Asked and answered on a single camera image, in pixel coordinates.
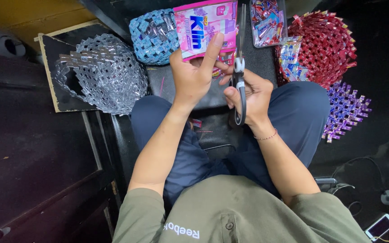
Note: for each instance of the blue white wrapper strip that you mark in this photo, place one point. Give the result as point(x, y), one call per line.
point(290, 60)

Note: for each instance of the olive green shirt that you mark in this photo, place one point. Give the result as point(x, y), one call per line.
point(235, 212)

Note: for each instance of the white smartphone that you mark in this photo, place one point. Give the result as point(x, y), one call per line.
point(380, 226)

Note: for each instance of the red woven wrapper basket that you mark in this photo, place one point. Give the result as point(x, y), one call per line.
point(324, 47)

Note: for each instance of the blue woven wrapper basket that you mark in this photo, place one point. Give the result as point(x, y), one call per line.
point(154, 37)

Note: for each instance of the pink detergent sachet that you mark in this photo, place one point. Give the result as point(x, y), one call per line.
point(203, 28)

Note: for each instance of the purple woven wrapper mat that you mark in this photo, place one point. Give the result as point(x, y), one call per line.
point(346, 109)

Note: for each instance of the small red wrapper scrap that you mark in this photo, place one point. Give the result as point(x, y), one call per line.
point(196, 123)

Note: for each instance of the clear box of wrappers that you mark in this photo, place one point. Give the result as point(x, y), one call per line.
point(268, 22)

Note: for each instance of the dark wooden cabinet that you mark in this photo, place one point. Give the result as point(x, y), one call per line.
point(42, 162)

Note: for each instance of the dark blue trousers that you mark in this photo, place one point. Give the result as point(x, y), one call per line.
point(292, 114)

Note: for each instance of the person's right hand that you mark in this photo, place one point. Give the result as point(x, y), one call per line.
point(255, 96)

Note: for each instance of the person's right fingers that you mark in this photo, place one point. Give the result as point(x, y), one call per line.
point(231, 89)

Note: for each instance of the silver woven wrapper basket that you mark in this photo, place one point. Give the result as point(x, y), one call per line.
point(105, 72)

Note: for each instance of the dark wooden board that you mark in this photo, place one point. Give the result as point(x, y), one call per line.
point(57, 67)

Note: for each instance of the person's left hand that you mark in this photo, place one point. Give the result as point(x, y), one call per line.
point(189, 72)

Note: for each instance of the black grey scissors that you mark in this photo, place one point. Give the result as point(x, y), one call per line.
point(240, 84)

